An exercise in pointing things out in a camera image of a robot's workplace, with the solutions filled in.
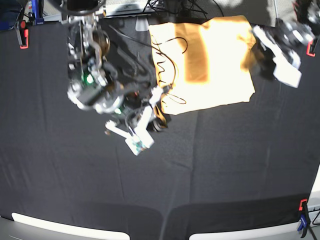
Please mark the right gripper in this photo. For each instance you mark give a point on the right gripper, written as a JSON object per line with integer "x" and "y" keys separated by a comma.
{"x": 139, "y": 113}

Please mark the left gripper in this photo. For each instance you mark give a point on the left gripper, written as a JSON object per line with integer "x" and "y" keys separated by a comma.
{"x": 287, "y": 35}

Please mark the yellow t-shirt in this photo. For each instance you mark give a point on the yellow t-shirt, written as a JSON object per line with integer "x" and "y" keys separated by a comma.
{"x": 206, "y": 64}

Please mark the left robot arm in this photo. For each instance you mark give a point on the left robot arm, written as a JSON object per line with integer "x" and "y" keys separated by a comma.
{"x": 304, "y": 9}

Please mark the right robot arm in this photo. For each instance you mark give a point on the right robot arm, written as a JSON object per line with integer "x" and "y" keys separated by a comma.
{"x": 95, "y": 83}

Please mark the red clamp right edge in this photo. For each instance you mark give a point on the red clamp right edge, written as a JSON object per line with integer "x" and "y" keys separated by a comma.
{"x": 311, "y": 48}

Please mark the red black clamp left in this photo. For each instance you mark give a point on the red black clamp left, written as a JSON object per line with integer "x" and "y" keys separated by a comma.
{"x": 22, "y": 33}

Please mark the red blue clamp bottom right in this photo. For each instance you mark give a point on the red blue clamp bottom right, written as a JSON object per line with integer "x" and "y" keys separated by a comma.
{"x": 303, "y": 218}

